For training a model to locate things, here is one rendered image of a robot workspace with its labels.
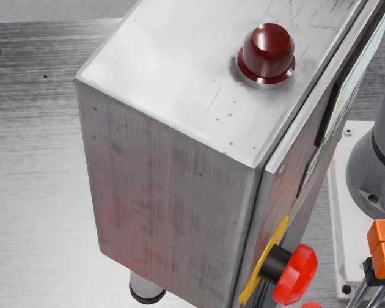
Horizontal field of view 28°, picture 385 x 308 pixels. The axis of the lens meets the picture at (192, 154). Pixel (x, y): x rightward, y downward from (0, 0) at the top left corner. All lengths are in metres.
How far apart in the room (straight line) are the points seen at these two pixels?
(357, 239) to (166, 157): 0.65
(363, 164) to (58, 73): 0.47
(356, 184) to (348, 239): 0.07
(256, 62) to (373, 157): 0.64
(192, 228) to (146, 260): 0.08
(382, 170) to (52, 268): 0.43
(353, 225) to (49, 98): 0.47
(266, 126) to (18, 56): 0.89
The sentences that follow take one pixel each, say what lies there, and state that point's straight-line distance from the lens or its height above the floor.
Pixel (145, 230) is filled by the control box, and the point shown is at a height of 1.36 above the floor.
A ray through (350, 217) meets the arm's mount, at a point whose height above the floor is 0.89.
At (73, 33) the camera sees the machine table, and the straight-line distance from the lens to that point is 1.21.
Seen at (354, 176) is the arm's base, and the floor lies 0.91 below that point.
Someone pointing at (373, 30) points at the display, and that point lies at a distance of 0.40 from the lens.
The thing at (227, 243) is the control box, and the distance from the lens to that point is 0.39.
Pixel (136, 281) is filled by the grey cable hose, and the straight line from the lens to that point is 0.67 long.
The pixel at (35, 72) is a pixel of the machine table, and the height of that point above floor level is 0.83.
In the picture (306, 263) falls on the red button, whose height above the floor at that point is 1.34.
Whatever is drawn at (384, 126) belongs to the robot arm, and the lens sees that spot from 0.91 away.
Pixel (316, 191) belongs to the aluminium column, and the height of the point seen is 1.21.
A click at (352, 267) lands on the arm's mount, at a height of 0.89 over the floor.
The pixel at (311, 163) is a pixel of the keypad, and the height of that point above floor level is 1.38.
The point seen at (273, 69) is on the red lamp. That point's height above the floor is 1.49.
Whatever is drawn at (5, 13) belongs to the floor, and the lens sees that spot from 2.38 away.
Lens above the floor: 1.75
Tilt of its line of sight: 58 degrees down
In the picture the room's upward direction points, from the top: 4 degrees clockwise
